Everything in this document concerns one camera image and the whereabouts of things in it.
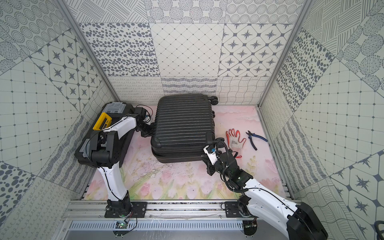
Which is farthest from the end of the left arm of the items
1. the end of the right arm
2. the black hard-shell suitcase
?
the end of the right arm

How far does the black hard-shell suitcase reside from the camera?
0.77 metres

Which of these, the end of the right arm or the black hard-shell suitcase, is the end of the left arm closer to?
the black hard-shell suitcase
